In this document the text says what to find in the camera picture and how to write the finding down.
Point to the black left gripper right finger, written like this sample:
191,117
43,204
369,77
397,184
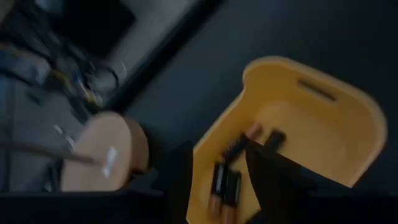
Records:
280,193

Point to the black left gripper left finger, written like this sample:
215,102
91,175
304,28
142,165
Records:
178,186

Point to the black copper Duracell battery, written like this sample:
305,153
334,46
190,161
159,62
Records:
233,193
219,183
239,146
275,140

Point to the yellow plastic bin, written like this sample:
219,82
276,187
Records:
311,130

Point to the white lamp with wooden base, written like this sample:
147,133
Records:
102,140

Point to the black desk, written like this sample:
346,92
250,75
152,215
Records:
96,25

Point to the black aluminium table frame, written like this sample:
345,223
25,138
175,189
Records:
161,53

